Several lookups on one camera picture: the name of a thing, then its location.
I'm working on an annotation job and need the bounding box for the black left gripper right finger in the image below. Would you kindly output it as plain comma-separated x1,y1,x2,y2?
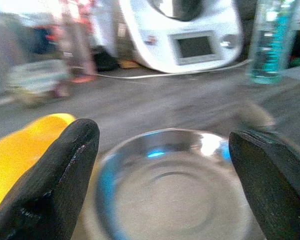
229,129,300,240

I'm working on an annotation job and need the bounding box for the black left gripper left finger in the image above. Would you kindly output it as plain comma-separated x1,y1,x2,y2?
0,118,100,240

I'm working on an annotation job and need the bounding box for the yellow plastic cup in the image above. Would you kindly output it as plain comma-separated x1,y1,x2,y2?
0,113,77,216

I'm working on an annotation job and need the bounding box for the clear glass jar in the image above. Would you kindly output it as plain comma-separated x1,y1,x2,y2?
8,59,71,99

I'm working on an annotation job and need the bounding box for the round steel bowl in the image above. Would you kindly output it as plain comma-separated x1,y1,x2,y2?
81,128,267,240

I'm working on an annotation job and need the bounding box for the pink bottle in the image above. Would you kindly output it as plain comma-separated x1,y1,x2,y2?
61,0,97,84

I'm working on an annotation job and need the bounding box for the blue water bottle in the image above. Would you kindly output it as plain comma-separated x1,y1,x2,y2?
247,0,299,85

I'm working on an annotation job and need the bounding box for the white kitchen appliance with screen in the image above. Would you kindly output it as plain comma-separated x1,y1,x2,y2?
118,0,244,74

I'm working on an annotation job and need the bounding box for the white power cable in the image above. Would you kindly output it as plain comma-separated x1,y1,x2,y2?
94,58,253,80

